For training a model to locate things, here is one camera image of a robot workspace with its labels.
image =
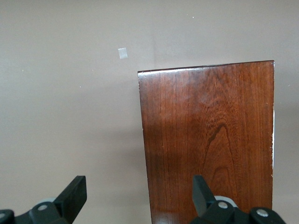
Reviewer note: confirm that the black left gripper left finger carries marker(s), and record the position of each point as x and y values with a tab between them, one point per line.
70	198

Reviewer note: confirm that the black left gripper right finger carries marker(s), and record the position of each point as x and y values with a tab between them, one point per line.
203	198

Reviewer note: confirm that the dark red-brown wooden cabinet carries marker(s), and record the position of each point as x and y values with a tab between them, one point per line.
205	140

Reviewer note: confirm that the small grey tape patch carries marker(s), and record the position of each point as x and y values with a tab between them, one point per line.
122	53

